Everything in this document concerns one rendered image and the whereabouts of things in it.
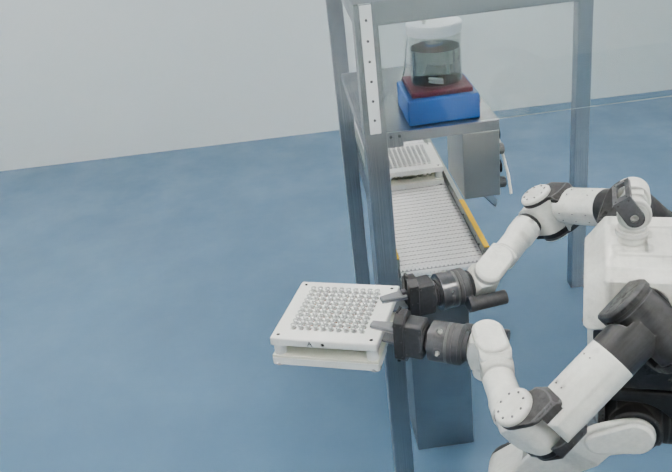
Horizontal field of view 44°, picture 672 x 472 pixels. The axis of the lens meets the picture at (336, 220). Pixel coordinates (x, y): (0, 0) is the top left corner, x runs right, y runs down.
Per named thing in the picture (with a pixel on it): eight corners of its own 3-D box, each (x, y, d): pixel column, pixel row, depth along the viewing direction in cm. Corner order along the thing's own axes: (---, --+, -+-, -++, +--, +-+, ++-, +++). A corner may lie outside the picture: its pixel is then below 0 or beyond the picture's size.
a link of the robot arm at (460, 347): (445, 378, 177) (498, 388, 172) (443, 337, 172) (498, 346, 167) (459, 347, 186) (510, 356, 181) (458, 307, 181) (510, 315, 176)
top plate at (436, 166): (443, 171, 297) (443, 166, 296) (375, 180, 296) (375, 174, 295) (431, 146, 319) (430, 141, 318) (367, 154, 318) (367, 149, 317)
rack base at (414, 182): (444, 184, 299) (444, 178, 298) (376, 192, 298) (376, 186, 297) (431, 158, 321) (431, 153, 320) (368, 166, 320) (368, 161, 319)
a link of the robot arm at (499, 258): (470, 269, 193) (500, 232, 200) (463, 289, 201) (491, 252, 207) (494, 285, 191) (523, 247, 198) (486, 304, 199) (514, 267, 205)
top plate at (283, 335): (270, 345, 185) (268, 337, 184) (303, 288, 206) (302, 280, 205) (377, 352, 178) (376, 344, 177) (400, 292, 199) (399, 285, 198)
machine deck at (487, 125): (499, 132, 230) (499, 119, 228) (364, 150, 229) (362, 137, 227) (451, 70, 286) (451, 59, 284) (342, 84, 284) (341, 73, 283)
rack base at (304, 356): (273, 363, 187) (272, 355, 186) (305, 305, 208) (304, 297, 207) (379, 371, 180) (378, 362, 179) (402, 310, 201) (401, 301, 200)
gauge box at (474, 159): (501, 194, 239) (499, 129, 230) (464, 199, 238) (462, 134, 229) (482, 165, 258) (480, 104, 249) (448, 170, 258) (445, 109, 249)
